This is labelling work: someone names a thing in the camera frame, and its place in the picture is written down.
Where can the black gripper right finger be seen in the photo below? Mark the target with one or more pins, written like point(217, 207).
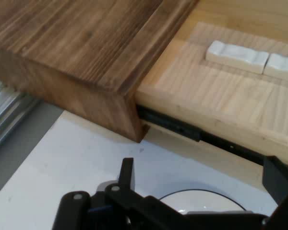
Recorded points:
point(284, 191)

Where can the white ceramic cutlery rest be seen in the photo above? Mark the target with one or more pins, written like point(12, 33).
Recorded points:
point(235, 56)
point(283, 65)

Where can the aluminium wall rail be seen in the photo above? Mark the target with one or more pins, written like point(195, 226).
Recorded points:
point(4, 107)

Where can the black drawer slide rail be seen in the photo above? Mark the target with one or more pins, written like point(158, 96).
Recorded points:
point(172, 124)

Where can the light wooden drawer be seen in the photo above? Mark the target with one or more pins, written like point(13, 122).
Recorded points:
point(218, 95)

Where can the white plate with black rim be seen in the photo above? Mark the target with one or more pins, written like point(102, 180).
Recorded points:
point(201, 202)

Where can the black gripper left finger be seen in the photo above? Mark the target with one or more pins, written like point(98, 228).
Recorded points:
point(124, 208)

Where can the dark brown wooden cabinet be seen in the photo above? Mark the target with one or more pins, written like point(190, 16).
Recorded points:
point(81, 48)

